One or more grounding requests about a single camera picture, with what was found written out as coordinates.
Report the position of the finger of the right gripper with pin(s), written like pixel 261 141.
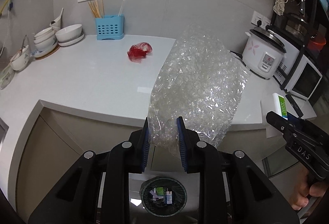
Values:
pixel 277 126
pixel 293 117

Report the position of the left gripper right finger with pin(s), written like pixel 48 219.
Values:
pixel 232 188

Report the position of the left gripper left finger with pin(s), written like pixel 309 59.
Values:
pixel 95 189

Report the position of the green and white carton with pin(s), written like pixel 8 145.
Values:
pixel 160 191

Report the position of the blue milk carton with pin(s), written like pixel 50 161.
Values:
pixel 168 197

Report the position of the clear bubble wrap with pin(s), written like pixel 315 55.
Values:
pixel 200 81

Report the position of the teal mesh trash basket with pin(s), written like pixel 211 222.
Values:
pixel 163 196

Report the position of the black kitchen rack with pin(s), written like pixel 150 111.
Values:
pixel 293 21

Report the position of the person's right hand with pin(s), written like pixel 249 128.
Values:
pixel 301 190

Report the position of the white box green label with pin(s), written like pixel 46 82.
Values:
pixel 276 103

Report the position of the white microwave oven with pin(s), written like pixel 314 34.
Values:
pixel 305 78

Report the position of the white rice cooker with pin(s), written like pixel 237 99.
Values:
pixel 263 52

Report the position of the red mesh net bag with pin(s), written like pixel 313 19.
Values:
pixel 139 51

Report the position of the white patterned bowl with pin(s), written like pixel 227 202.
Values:
pixel 21 59

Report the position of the large white bowl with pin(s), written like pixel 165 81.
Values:
pixel 69 35

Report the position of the stacked white bowls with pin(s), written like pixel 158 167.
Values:
pixel 44 39

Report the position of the blue utensil holder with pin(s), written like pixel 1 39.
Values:
pixel 110 27

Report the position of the white ceramic spoon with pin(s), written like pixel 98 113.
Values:
pixel 56 23

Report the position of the wooden chopsticks bundle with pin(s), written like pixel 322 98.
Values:
pixel 97 8

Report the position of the white wall socket right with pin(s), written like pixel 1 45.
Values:
pixel 259 20

